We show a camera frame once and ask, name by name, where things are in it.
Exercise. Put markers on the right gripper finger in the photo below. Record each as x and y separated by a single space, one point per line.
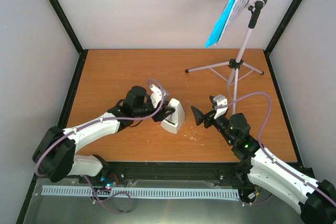
213 102
199 116

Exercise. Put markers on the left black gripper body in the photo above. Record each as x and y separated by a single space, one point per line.
140 112

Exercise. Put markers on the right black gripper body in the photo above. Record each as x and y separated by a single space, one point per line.
210 115

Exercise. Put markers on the white metronome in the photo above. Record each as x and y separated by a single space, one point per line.
173 122

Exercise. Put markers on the white music stand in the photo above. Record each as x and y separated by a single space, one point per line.
229 70

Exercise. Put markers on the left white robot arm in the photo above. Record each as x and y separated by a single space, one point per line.
56 157

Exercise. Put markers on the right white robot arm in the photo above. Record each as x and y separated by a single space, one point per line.
313 200

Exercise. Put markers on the blue sheet music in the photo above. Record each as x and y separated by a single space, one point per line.
219 26

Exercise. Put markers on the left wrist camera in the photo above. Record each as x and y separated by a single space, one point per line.
157 95

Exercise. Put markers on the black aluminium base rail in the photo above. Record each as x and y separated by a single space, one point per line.
222 174

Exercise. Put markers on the light blue cable duct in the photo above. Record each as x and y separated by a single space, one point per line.
142 193

